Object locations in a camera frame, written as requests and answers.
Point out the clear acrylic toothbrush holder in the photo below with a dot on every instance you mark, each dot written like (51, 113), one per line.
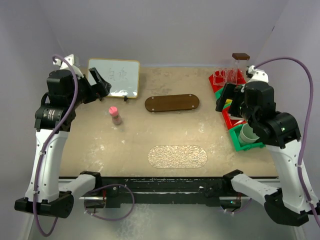
(223, 76)

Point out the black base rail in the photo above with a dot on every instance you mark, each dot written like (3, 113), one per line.
(208, 191)

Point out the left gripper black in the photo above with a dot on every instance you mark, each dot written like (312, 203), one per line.
(96, 91)

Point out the small whiteboard wooden frame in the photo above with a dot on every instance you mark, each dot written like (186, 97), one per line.
(123, 75)

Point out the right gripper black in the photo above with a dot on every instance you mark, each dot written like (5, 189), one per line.
(231, 91)

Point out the clear jar brown lid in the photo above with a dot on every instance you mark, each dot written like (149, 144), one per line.
(241, 61)

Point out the yellow toothpaste tube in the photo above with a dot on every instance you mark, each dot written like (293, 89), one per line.
(228, 102)

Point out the textured clear oval mat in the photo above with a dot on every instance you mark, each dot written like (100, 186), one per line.
(177, 157)

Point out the pink cap bottle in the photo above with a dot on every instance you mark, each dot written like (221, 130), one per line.
(114, 113)

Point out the red bin far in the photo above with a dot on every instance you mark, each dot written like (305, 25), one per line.
(215, 88)

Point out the green bin cups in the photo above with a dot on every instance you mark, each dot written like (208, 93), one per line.
(234, 135)

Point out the green plastic cup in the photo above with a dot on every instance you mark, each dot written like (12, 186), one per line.
(247, 135)

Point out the dark wooden oval tray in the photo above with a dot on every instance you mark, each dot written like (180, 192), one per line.
(171, 103)

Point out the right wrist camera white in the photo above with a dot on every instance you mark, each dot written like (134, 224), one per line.
(256, 75)

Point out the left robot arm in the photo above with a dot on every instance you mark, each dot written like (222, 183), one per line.
(53, 122)

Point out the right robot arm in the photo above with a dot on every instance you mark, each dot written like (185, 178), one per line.
(293, 202)

